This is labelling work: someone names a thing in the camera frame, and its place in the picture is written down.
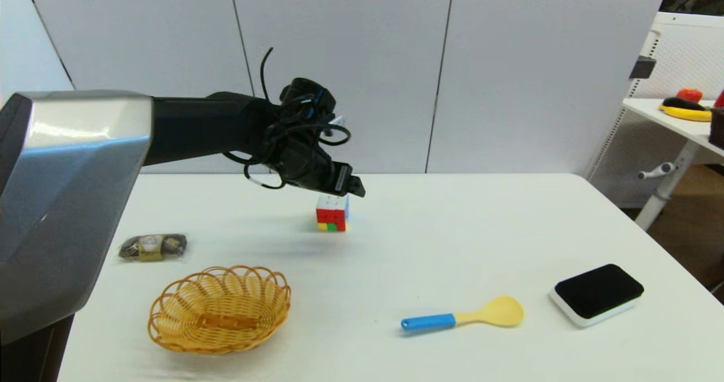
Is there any multicoloured rubiks cube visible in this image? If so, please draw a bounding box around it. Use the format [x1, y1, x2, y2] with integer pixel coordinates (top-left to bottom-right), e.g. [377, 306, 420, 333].
[316, 194, 350, 233]

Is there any yellow woven basket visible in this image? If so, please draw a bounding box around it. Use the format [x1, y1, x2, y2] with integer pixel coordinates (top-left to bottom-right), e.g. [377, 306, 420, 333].
[148, 265, 292, 354]

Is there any clear-wrapped chocolate pack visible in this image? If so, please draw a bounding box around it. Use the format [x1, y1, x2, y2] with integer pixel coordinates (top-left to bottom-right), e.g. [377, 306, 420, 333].
[119, 233, 188, 262]

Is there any black and white eraser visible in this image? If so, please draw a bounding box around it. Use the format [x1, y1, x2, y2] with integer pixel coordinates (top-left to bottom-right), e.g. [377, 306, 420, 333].
[549, 264, 645, 328]

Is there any white side desk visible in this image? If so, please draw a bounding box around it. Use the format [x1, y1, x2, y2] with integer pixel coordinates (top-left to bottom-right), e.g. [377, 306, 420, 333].
[622, 98, 724, 233]

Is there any yellow banana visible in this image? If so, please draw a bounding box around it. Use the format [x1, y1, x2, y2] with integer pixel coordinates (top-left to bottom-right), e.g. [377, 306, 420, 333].
[658, 97, 713, 122]

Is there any white pegboard panel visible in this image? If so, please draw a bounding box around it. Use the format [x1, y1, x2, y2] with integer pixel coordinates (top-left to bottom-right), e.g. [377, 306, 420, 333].
[585, 11, 724, 208]

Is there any dark box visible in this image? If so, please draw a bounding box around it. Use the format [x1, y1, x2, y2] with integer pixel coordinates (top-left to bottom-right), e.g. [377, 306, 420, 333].
[708, 108, 724, 149]

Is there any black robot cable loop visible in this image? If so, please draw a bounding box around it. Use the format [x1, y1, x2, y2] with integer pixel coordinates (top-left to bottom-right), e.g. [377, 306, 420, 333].
[223, 47, 352, 191]

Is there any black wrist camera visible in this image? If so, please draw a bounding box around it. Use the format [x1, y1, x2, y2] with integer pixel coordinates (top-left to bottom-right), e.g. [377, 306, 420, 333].
[280, 78, 337, 123]

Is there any yellow spoon with blue handle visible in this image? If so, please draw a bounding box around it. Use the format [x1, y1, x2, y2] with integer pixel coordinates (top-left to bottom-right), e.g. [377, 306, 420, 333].
[401, 295, 525, 332]

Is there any grey desk crank handle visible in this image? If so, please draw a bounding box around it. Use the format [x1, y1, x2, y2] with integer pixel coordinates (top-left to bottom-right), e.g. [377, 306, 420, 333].
[638, 162, 678, 181]

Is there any black bracket on panel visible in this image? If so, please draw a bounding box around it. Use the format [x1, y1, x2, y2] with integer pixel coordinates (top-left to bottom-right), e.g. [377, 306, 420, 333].
[630, 56, 657, 79]

